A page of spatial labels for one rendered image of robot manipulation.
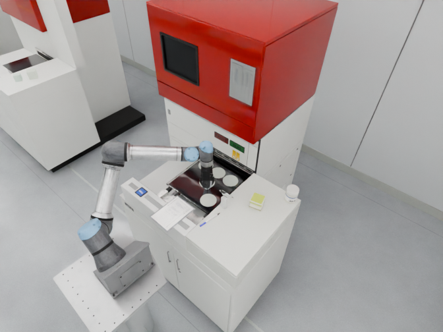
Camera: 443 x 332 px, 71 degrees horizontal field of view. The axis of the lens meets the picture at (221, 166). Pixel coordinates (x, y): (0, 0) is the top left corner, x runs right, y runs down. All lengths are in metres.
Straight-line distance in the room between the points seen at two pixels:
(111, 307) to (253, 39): 1.44
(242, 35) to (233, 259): 1.07
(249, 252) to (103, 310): 0.76
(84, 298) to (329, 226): 2.13
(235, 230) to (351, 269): 1.43
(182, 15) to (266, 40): 0.51
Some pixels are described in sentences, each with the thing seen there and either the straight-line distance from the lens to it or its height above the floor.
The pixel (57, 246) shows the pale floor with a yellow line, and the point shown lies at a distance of 3.08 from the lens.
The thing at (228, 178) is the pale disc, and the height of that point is 0.90.
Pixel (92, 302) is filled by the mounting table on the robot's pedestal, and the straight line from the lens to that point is 1.78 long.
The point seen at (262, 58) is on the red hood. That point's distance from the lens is 1.51.
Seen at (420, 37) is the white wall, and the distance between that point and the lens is 2.86.
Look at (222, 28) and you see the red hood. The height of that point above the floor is 1.81.
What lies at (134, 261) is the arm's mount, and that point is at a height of 0.98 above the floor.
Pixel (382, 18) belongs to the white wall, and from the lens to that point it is 2.89.
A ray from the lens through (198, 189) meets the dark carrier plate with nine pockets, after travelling 1.97.
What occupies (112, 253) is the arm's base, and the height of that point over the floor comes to 1.02.
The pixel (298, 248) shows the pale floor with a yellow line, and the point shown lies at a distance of 2.86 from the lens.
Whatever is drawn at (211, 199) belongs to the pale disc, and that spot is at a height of 0.90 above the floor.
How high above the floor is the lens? 2.38
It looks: 45 degrees down
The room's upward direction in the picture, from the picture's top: 2 degrees clockwise
